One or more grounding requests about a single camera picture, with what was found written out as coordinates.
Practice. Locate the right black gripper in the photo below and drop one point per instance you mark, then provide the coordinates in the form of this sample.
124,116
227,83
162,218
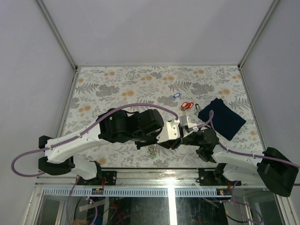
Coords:
174,144

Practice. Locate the metal key holder red handle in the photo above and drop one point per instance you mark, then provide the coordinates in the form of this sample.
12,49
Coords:
152,150

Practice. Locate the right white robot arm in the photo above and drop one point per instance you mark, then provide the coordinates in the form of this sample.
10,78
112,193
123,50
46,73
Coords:
269,167

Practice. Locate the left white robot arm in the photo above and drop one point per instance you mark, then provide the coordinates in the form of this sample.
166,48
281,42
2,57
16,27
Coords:
62,154

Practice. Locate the dark blue cloth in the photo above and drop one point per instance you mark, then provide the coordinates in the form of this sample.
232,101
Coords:
225,121

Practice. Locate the red key tags bunch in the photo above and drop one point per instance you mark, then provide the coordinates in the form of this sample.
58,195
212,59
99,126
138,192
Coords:
186,106

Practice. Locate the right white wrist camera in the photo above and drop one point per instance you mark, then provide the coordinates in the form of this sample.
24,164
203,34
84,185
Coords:
186,123

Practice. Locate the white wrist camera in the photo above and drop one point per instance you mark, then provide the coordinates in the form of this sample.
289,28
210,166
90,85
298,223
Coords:
170,131
186,123

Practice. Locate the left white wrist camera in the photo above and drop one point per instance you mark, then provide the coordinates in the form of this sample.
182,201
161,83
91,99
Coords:
170,131

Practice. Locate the aluminium front rail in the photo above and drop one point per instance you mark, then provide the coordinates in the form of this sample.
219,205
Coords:
134,177

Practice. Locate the grey slotted cable duct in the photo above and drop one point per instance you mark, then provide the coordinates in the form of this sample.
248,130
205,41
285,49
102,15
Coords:
149,192

